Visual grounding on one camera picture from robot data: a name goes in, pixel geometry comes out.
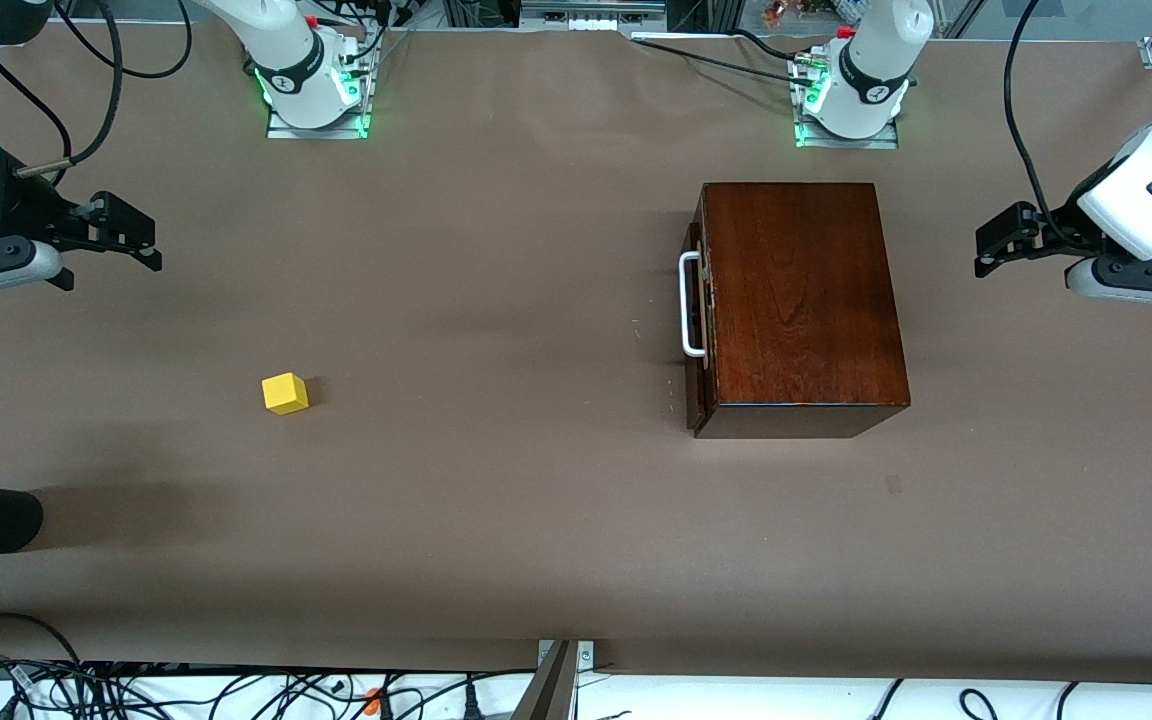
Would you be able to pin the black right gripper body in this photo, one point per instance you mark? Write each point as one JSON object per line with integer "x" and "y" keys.
{"x": 24, "y": 207}

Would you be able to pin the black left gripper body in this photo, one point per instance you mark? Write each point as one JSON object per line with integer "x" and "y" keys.
{"x": 1058, "y": 228}

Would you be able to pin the yellow cube block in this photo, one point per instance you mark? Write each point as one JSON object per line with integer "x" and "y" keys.
{"x": 285, "y": 394}

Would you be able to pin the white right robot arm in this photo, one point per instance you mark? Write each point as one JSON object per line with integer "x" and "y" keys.
{"x": 301, "y": 70}

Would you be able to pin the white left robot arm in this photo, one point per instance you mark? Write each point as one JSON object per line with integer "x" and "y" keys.
{"x": 871, "y": 80}

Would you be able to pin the dark wooden drawer cabinet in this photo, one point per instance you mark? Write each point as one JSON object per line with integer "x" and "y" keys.
{"x": 806, "y": 300}

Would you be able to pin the dark slanted beam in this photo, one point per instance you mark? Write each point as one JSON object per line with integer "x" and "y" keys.
{"x": 548, "y": 695}

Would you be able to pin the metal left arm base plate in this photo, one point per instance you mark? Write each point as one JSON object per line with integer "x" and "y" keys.
{"x": 886, "y": 142}

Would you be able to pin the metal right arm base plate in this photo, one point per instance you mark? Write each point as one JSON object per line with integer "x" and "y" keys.
{"x": 281, "y": 131}

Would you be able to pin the grey metal rail fixture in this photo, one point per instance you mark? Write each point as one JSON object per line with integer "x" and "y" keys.
{"x": 591, "y": 8}

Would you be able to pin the small metal table bracket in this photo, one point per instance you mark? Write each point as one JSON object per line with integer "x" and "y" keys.
{"x": 586, "y": 655}

